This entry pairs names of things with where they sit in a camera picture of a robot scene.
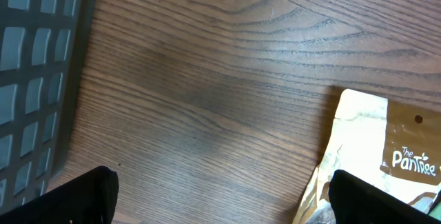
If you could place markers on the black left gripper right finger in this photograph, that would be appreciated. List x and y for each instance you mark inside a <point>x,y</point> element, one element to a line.
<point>357,202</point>

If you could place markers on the teal packet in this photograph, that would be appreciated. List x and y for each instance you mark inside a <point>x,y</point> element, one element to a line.
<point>435,210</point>

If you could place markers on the grey plastic mesh basket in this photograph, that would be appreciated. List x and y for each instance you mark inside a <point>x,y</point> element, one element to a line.
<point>43,46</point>

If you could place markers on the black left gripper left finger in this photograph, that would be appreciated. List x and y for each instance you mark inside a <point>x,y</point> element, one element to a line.
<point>89,198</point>

